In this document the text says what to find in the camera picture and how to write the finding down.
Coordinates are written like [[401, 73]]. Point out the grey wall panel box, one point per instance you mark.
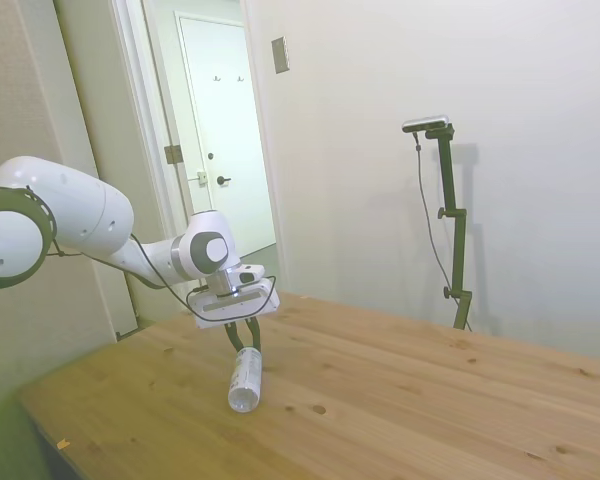
[[280, 55]]

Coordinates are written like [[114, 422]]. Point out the grey exterior camera bar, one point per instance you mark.
[[425, 123]]

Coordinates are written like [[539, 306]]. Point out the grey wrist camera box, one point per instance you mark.
[[230, 303]]

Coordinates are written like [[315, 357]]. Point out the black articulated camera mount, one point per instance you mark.
[[452, 200]]

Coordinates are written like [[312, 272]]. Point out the yellow tape scrap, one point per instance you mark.
[[62, 443]]

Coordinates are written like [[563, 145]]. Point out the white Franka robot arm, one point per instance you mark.
[[80, 210]]

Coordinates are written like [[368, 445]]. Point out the white bottle with green cap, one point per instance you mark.
[[245, 380]]

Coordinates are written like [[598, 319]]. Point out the cream open door panel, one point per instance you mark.
[[95, 75]]

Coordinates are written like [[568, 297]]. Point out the white closed door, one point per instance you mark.
[[225, 125]]

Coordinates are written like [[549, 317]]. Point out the brass latch plate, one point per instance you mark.
[[202, 177]]

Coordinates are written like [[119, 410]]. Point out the brass door hinge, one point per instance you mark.
[[172, 154]]

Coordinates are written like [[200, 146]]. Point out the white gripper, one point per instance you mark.
[[269, 305]]

